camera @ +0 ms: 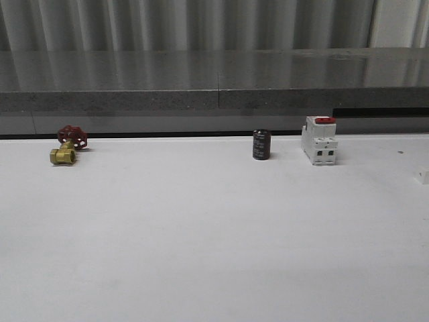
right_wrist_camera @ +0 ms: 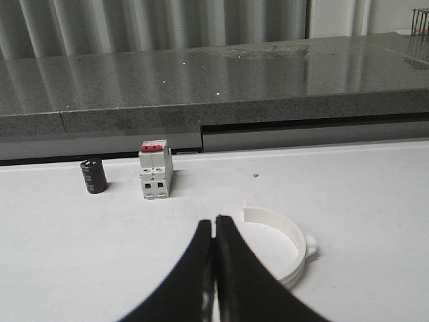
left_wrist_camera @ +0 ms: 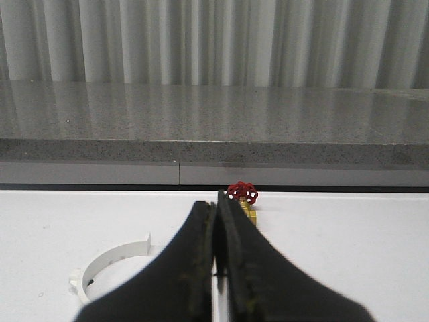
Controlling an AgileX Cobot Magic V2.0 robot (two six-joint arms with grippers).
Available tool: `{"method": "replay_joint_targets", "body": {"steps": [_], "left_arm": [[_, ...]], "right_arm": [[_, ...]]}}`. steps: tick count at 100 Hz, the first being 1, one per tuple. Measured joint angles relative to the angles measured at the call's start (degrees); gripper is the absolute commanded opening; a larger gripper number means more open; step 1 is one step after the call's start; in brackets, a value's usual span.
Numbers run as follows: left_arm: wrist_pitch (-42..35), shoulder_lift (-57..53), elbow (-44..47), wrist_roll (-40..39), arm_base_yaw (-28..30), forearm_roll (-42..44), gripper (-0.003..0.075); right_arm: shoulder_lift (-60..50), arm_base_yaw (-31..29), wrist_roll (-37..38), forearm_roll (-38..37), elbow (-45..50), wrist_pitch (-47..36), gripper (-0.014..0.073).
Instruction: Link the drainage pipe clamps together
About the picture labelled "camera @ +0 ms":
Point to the grey stone counter ledge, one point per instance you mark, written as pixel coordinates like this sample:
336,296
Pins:
168,93

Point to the black cylindrical capacitor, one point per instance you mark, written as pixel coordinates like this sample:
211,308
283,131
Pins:
261,148

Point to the white circuit breaker red switch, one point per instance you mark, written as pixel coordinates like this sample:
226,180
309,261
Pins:
318,140

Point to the brass valve red handwheel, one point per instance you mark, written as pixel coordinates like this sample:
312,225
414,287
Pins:
72,139

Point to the white half pipe clamp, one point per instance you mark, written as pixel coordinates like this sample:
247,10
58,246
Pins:
422,175

